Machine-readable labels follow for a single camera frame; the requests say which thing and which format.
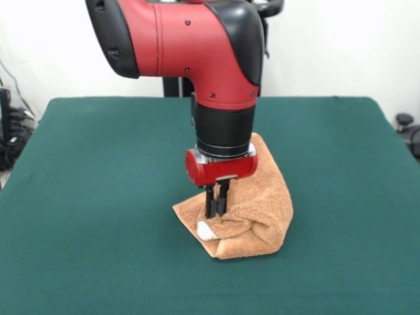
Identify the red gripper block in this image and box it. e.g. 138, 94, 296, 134
185, 146, 260, 219

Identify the grey chair base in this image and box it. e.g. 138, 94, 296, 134
395, 112, 420, 163

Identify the dark green table cloth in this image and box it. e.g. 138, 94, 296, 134
0, 96, 420, 315

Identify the tan terry towel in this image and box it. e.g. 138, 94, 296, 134
172, 133, 295, 261

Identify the black equipment pile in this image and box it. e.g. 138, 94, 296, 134
0, 87, 39, 171

